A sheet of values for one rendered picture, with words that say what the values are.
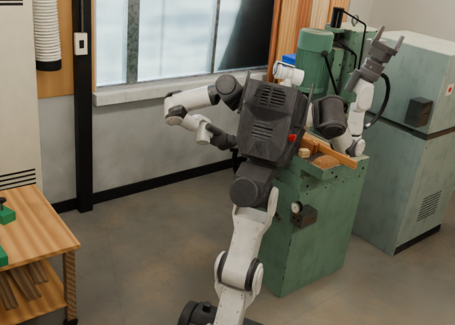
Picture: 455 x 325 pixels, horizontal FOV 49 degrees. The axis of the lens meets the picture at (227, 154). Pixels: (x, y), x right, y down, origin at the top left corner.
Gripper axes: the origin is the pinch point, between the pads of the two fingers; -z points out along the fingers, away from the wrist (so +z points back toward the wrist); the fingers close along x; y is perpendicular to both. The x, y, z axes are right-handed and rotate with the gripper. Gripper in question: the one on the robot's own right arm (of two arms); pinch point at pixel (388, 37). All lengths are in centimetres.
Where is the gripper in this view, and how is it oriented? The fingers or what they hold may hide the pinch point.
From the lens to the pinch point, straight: 219.4
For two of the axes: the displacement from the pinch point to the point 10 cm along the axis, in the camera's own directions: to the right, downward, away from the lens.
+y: 7.5, 0.7, 6.5
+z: -3.9, 8.4, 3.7
